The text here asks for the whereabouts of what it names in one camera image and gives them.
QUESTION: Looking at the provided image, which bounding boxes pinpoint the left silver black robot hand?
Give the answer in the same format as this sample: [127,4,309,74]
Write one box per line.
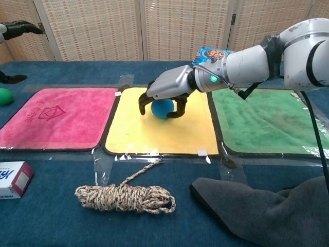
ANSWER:
[0,20,43,84]

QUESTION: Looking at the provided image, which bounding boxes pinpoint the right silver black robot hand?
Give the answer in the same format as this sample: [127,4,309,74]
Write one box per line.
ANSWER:
[138,64,195,119]

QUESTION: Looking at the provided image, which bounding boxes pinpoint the blue foam ball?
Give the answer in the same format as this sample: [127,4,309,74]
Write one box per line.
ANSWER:
[151,99,175,120]

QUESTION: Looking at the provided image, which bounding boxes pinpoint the yellow microfibre cloth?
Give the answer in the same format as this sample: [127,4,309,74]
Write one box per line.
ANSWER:
[104,86,219,156]

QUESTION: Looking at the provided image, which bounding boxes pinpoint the green foam ball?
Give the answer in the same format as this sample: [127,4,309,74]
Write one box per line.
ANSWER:
[0,87,13,105]

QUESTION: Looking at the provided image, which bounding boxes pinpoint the green microfibre cloth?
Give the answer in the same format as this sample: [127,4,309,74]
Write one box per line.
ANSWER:
[209,89,329,158]

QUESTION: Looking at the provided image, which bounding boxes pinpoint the pink microfibre cloth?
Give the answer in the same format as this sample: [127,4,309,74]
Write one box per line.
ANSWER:
[0,87,119,151]

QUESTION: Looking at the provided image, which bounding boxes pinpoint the grey folded cloth green lining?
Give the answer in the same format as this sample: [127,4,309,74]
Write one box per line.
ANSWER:
[189,176,329,247]

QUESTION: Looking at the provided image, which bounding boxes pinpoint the blue cookie box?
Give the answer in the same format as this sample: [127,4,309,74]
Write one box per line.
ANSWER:
[191,47,231,69]

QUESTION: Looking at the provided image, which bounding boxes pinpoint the clear adhesive tape strip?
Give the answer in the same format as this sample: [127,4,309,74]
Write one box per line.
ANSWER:
[118,74,135,89]
[91,148,116,186]
[220,154,259,182]

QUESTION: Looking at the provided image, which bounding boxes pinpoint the woven bamboo folding screen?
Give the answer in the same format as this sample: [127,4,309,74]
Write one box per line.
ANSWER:
[0,0,329,65]

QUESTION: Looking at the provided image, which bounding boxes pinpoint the white red toothpaste box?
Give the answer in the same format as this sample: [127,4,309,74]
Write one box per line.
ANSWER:
[0,161,34,200]

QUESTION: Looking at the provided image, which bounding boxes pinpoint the beige braided rope bundle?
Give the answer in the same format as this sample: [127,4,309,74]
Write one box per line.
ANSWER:
[74,157,177,215]

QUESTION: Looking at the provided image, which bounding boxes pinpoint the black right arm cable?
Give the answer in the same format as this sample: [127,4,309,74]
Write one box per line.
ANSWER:
[300,90,329,177]

